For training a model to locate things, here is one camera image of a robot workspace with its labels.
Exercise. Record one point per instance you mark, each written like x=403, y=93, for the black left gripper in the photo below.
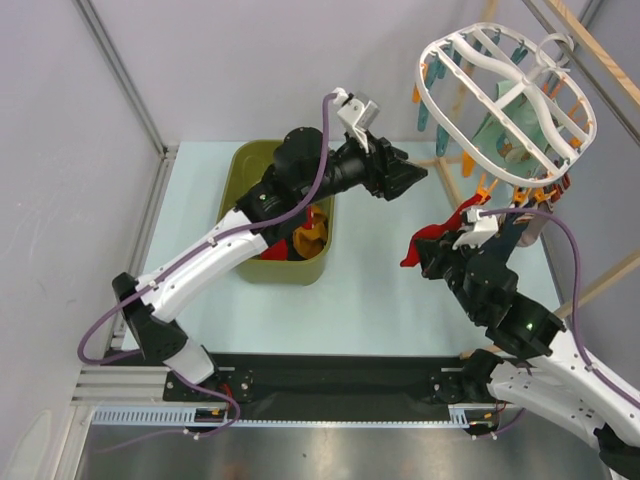
x=387, y=178

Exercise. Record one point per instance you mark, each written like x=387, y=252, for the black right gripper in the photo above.
x=432, y=255

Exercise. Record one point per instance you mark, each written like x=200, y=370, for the red patterned sock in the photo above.
x=277, y=252
x=436, y=231

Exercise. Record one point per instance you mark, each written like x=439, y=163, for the white round clip hanger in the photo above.
x=512, y=108

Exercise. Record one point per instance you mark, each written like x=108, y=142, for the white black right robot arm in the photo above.
x=605, y=415

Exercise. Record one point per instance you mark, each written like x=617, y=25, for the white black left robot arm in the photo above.
x=303, y=170

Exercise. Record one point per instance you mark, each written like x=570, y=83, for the wooden hanger stand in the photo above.
x=602, y=206

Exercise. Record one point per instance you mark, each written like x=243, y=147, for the grey beige sock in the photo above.
x=534, y=224

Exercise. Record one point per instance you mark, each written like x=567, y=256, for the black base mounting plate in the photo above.
x=361, y=383

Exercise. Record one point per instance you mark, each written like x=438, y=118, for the olive green plastic basket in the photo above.
x=296, y=260

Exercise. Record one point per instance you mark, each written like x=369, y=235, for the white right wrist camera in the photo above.
x=478, y=227

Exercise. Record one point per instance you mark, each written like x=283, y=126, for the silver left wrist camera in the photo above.
x=356, y=112

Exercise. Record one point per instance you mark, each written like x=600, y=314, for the aluminium frame post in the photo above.
x=114, y=62

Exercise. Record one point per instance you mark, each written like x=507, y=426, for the white slotted cable duct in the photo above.
x=427, y=416

